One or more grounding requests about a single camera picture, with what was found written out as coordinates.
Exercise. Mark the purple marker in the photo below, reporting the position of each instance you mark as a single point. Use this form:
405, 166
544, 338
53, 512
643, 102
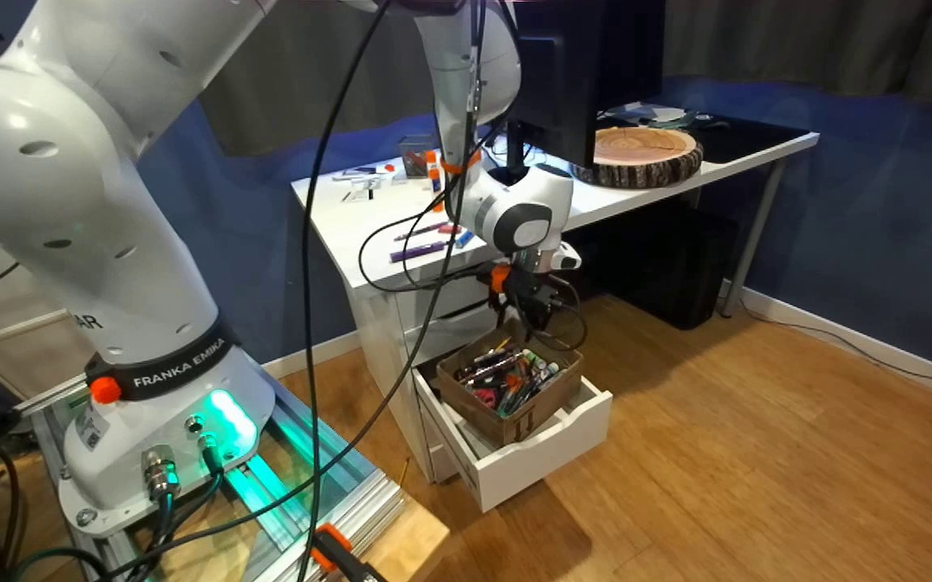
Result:
421, 252

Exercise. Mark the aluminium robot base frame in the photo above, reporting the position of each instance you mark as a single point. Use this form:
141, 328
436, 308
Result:
255, 525

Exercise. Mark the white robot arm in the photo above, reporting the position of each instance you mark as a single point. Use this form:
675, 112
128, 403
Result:
86, 88

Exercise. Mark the cardboard box of markers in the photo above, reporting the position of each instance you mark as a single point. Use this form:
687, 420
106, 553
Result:
509, 383

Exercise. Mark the round wooden slab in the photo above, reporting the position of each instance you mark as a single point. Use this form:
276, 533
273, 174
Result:
643, 158

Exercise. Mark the white desk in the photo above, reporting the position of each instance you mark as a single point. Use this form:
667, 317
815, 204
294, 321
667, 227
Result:
382, 224

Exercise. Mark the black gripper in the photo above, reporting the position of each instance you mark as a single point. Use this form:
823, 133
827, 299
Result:
536, 299

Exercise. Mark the black computer tower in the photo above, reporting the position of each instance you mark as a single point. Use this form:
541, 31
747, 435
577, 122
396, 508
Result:
664, 259

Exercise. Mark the white drawer cabinet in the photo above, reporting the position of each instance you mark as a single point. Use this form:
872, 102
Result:
414, 328

